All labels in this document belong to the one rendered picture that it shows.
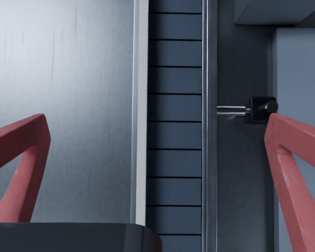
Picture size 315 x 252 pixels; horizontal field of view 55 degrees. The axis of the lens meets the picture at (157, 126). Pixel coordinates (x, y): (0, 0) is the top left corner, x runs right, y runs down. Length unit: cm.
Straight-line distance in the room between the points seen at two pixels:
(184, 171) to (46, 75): 26
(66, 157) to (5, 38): 21
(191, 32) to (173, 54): 4
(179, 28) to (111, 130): 18
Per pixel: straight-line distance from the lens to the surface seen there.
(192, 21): 45
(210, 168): 34
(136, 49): 44
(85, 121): 48
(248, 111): 35
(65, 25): 52
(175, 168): 42
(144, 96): 39
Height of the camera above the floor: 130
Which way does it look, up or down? 86 degrees down
